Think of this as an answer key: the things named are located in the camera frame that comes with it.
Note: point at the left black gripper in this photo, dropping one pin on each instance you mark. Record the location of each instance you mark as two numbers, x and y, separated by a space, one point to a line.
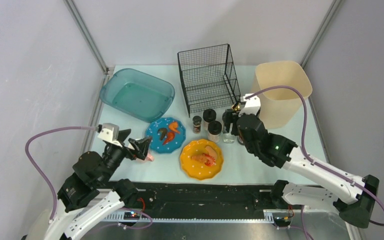
127 145

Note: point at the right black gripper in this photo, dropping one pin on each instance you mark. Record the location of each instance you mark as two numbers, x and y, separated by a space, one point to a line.
230 116

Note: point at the white-bead shaker jar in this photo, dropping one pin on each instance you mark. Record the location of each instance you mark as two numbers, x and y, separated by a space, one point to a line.
208 116
214 130

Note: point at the gold spout glass bottle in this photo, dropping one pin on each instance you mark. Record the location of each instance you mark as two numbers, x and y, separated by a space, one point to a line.
227 137

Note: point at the small spice jar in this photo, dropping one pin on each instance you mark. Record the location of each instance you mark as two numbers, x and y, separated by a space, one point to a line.
197 123

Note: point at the brown sauce bottle black cap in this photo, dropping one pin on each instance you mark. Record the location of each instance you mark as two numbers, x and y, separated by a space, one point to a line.
240 140

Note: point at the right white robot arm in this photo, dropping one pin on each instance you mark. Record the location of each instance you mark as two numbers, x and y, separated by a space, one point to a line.
352 197

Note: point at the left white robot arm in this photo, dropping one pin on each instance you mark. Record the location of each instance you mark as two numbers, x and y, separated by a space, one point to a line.
69 218

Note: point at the blue polka dot plate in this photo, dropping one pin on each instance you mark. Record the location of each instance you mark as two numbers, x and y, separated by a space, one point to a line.
157 144

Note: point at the pink white mug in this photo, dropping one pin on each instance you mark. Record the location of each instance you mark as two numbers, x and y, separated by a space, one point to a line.
148 158

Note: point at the dark toy shrimp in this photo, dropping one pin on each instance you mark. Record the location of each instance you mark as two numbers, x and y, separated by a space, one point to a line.
162 132

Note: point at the red toy shrimp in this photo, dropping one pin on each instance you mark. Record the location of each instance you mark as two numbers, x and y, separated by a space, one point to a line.
169 137

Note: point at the peach toy food slice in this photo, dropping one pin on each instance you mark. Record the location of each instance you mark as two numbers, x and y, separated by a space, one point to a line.
211 152

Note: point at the orange toy shrimp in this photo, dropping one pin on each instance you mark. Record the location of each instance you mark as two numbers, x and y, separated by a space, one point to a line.
173 127

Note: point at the teal plastic tub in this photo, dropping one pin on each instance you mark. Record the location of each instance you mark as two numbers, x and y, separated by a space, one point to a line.
138 94

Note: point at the red toy food piece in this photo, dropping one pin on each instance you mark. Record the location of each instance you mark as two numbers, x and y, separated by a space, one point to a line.
205 159

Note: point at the beige waste bin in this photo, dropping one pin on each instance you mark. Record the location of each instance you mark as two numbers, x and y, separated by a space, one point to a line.
278 106

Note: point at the yellow polka dot plate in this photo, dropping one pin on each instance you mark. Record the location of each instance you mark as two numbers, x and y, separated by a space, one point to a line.
197 170

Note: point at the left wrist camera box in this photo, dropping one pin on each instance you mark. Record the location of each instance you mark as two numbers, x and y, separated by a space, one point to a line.
108 132

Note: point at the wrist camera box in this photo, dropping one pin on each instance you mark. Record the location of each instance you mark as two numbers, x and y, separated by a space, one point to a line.
108 132
250 105

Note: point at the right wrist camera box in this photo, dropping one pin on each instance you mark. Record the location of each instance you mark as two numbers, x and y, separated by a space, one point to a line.
250 105

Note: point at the black wire rack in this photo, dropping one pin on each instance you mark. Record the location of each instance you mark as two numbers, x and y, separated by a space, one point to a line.
208 78

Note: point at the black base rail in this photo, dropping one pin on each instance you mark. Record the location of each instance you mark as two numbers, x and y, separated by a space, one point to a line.
187 201

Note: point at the left aluminium frame post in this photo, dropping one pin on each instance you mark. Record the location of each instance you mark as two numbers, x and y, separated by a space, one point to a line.
86 34

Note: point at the aluminium frame post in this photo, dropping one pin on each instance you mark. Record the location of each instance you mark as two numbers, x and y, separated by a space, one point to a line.
330 15
86 34

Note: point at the right aluminium frame post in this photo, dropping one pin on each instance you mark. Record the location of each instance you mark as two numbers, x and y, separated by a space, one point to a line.
330 15

